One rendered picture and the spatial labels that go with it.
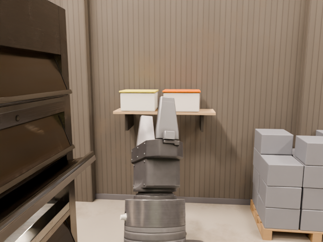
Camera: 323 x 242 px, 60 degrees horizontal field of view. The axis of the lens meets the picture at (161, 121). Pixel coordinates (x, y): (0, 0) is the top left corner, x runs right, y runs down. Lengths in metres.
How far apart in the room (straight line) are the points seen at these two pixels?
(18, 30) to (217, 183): 3.44
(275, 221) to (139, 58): 2.56
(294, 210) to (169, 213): 3.10
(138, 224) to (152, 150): 0.10
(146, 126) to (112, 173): 3.69
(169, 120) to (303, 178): 3.02
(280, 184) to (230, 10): 2.19
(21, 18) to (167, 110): 0.84
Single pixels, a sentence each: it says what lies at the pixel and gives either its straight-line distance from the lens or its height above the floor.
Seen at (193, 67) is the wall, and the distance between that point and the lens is 3.79.
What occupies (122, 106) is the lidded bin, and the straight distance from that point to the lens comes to 3.41.
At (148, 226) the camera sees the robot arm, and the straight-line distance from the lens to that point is 0.39.
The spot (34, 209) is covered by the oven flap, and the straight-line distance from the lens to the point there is 0.93.
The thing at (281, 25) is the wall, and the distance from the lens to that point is 4.01.
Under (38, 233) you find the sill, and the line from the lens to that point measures 1.29.
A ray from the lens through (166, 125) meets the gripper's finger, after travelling 0.38.
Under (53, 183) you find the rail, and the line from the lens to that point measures 1.02.
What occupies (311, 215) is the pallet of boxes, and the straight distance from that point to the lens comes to 3.53.
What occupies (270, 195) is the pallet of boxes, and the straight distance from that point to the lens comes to 3.32.
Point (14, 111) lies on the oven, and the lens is 1.06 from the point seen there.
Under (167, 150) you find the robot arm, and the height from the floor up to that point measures 1.70.
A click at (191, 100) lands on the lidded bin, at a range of 3.32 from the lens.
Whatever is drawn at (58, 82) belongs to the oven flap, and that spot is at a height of 1.77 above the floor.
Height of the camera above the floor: 1.80
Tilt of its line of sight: 9 degrees down
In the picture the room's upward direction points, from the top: straight up
